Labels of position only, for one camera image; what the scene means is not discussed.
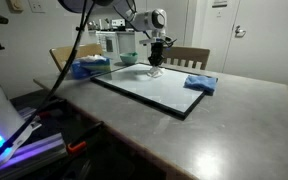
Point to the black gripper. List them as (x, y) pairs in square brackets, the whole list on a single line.
[(156, 57)]

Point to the white tissue wipe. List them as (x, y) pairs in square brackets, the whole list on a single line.
[(155, 72)]

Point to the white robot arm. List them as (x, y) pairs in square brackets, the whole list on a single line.
[(154, 21)]

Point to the black framed white board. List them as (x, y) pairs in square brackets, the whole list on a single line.
[(165, 93)]

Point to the green bowl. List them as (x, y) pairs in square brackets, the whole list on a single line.
[(129, 58)]

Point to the dark wooden chair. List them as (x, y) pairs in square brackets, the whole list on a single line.
[(195, 58)]

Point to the blue folded cloth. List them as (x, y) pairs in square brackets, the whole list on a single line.
[(201, 83)]

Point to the next tissue in box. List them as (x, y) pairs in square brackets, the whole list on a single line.
[(93, 58)]

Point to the blue tissue box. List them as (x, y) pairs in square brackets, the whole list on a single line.
[(80, 69)]

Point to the light wooden chair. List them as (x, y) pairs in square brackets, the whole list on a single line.
[(61, 54)]

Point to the orange black clamp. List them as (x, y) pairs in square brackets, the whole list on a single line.
[(80, 143), (55, 108)]

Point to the orange black clamp lower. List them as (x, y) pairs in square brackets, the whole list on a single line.
[(80, 143)]

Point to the beige thermostat dial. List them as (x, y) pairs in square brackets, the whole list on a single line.
[(15, 5)]

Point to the white door with handle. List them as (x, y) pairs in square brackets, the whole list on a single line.
[(259, 45)]

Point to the white wall switch plate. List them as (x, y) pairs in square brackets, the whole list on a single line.
[(36, 6)]

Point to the aluminium rail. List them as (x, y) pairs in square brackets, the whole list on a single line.
[(20, 159)]

